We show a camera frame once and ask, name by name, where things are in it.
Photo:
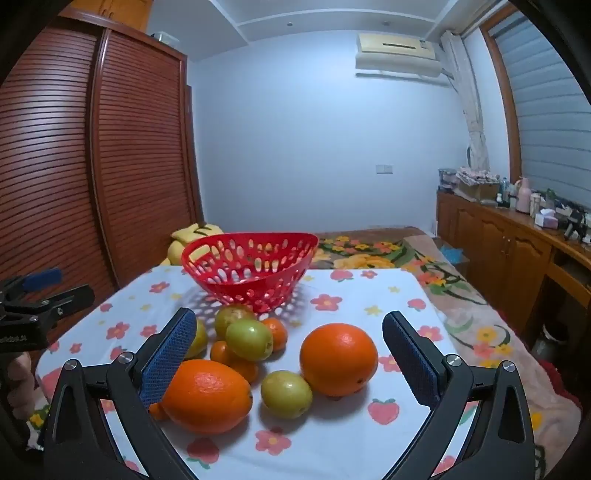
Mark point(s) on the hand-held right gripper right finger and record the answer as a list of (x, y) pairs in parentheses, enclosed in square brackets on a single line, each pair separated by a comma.
[(413, 357)]

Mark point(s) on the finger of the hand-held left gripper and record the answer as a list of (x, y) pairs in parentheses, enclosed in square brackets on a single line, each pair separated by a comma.
[(69, 297), (41, 278)]

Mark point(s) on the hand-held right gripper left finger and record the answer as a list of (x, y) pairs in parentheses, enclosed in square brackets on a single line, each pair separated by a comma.
[(168, 355)]

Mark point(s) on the yellow-green lemon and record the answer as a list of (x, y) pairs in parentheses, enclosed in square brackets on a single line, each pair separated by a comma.
[(199, 341)]

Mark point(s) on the large orange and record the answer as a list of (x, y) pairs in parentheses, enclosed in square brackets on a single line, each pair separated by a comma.
[(207, 397), (339, 360)]

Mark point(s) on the red perforated plastic basket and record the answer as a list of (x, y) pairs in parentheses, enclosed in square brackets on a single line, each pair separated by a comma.
[(258, 277)]

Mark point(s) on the person's left hand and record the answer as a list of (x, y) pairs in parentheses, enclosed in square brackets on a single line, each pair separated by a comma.
[(22, 387)]

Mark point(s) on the small tangerine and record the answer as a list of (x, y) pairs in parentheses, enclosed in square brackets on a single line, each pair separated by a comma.
[(247, 369), (220, 353), (157, 412)]

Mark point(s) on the brown-patched green apple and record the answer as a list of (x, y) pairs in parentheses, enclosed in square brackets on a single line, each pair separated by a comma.
[(231, 314)]

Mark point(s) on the floral blanket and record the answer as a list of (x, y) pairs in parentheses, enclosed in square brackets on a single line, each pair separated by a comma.
[(434, 272)]

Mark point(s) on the white floral tablecloth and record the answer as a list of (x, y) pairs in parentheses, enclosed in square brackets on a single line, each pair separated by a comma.
[(351, 295)]

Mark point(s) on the blue plastic bag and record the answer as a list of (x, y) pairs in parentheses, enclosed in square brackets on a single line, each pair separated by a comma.
[(452, 254)]

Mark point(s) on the medium tangerine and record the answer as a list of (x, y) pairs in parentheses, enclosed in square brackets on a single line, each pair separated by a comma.
[(278, 333)]

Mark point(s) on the yellow plush toy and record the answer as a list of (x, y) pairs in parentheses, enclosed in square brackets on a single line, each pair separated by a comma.
[(189, 235)]

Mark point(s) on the wooden side cabinet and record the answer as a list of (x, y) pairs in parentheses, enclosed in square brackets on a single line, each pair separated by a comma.
[(498, 258)]

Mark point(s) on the metal bin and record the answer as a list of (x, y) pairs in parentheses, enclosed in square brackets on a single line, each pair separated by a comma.
[(551, 344)]

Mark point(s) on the red cloth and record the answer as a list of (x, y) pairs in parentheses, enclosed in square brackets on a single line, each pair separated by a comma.
[(561, 383)]

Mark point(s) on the brown louvered wooden wardrobe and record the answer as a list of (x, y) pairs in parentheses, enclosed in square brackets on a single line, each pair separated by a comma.
[(138, 161)]

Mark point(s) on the stacked storage containers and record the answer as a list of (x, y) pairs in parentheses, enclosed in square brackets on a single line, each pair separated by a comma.
[(447, 180)]

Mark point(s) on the filled cardboard box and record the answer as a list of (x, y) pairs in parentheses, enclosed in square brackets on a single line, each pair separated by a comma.
[(480, 189)]

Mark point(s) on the pink tissue box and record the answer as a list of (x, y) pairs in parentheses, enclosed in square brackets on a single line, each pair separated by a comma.
[(547, 219)]

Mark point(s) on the pink thermos jug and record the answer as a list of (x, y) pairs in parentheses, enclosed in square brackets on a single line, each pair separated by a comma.
[(523, 198)]

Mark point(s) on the tied light curtain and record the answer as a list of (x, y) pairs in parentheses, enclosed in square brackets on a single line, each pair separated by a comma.
[(475, 138)]

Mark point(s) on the clear box on wardrobe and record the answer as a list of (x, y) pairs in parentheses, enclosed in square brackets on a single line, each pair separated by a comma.
[(162, 38)]

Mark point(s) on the grey window blind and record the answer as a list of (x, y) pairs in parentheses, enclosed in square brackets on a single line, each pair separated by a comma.
[(545, 115)]

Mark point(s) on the white wall switch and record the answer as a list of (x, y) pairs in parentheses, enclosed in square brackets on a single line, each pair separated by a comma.
[(384, 169)]

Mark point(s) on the wall air conditioner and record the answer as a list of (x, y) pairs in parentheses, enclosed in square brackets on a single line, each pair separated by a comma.
[(397, 55)]

